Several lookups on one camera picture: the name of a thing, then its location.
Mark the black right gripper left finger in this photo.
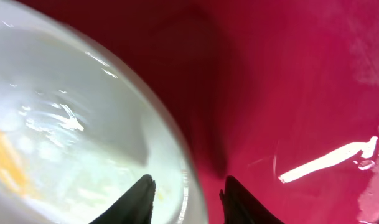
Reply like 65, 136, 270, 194
90, 174, 156, 224

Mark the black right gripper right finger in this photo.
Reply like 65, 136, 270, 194
219, 175, 283, 224

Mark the cream white plate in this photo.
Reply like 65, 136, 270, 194
0, 1, 208, 223

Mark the red plastic tray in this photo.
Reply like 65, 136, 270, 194
25, 0, 379, 223

